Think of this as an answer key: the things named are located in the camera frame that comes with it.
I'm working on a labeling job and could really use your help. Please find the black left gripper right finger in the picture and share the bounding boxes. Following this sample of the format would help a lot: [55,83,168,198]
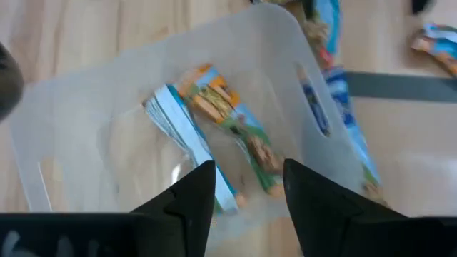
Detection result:
[282,158,408,257]

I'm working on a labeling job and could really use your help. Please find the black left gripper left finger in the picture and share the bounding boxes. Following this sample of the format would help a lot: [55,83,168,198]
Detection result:
[130,159,217,257]

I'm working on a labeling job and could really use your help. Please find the green granola bar nutrition label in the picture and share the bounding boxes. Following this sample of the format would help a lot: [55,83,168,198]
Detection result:
[144,84,241,216]

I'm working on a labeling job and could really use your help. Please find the blue purple granola bar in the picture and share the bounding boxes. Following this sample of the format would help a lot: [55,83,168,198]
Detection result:
[299,64,391,208]

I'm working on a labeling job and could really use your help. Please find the green granola bar orange end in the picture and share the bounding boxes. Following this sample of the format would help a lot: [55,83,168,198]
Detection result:
[176,63,286,198]

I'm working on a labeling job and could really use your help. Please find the blue granola bar red end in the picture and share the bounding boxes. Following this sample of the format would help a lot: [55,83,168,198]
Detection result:
[263,0,343,69]

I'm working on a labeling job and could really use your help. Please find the blue orange granola bar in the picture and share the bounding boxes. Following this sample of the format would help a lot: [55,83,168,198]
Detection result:
[409,21,457,78]

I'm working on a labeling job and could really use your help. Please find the clear plastic bin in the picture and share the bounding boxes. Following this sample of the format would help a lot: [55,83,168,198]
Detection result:
[6,3,365,251]

